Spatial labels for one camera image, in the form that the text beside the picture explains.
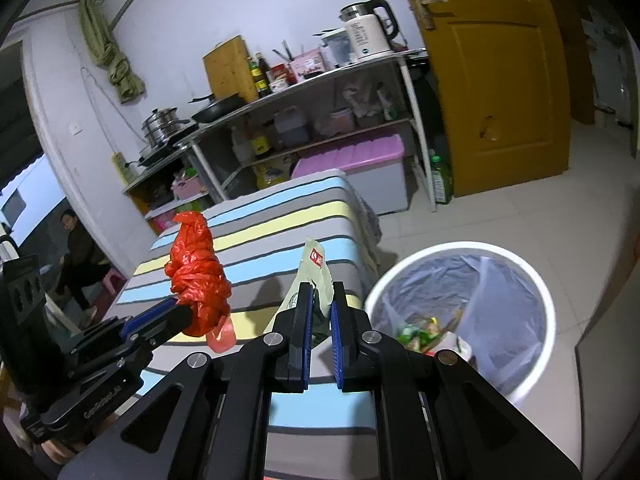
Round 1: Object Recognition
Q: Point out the metal kitchen shelf rack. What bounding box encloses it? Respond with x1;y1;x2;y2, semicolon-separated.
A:
124;49;436;210

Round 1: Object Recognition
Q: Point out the purple lid storage box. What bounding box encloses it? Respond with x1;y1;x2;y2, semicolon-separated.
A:
292;132;409;214

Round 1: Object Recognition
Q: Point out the wooden cutting board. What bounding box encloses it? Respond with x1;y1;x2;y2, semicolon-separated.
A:
203;35;258;103

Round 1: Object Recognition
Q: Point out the stainless steel steamer pot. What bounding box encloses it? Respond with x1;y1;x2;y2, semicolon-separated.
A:
141;107;193;148

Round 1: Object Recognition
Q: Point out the yellow wooden door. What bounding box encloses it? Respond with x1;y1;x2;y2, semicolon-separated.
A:
409;0;570;196

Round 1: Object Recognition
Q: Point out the dark sauce bottle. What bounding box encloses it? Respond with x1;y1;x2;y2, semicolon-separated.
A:
247;56;271;99

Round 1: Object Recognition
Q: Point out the white electric kettle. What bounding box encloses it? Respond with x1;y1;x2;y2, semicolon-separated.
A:
340;0;399;60

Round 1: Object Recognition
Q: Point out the green snack bag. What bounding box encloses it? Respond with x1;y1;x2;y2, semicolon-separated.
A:
396;325;428;353

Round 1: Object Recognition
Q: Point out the pink storage basket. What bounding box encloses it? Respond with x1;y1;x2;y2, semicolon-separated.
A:
171;174;208;200

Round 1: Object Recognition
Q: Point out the red plastic bag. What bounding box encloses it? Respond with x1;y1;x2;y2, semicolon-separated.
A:
164;211;236;353

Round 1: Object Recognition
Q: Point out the striped tablecloth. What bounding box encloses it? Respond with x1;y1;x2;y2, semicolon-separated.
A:
102;169;384;480

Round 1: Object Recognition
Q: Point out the black frying pan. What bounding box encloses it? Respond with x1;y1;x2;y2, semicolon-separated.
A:
191;93;246;124

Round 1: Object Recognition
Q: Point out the beige brown snack wrapper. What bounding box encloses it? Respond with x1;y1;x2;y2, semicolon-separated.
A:
278;238;334;347

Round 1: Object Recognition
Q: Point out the grey plastic jug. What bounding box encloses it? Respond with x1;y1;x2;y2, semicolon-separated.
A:
274;105;309;148

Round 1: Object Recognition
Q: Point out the pink utensil box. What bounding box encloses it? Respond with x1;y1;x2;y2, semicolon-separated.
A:
290;48;326;82

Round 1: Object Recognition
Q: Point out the person in dark clothes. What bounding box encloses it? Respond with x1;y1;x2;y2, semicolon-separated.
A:
54;209;111;324

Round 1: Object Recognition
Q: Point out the green glass bottle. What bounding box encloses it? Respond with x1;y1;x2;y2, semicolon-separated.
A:
430;150;452;205

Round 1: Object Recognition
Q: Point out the green cloth on wall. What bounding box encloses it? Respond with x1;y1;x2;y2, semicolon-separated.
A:
78;0;145;103

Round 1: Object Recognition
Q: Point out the clear plastic container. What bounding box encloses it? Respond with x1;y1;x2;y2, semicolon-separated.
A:
320;27;356;67

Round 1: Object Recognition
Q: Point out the induction cooktop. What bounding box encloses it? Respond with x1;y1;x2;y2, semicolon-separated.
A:
125;122;198;168

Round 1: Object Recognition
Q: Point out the white trash bin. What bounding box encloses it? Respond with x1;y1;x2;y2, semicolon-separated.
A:
364;240;556;405

